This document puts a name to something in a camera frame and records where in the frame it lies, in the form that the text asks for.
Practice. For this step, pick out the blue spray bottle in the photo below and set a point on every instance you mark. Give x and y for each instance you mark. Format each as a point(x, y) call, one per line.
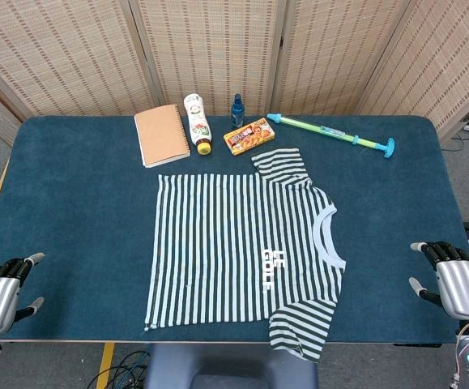
point(237, 115)

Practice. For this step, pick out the yellow curry box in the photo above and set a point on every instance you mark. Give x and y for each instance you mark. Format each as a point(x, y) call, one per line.
point(248, 137)

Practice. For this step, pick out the green blue water gun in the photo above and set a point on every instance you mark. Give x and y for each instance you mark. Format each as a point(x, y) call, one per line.
point(319, 129)

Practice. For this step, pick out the blue carpet table cover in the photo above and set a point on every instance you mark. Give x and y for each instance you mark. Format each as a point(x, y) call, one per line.
point(76, 202)

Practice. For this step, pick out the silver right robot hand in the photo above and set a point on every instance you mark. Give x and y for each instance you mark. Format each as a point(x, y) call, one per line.
point(465, 287)

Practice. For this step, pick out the green white striped t-shirt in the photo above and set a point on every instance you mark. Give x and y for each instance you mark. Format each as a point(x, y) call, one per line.
point(218, 243)

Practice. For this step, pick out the brown spiral notebook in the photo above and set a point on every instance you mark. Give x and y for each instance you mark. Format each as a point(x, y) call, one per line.
point(161, 135)

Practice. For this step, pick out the white bottle yellow cap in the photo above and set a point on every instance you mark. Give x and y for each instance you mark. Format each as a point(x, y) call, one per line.
point(197, 121)

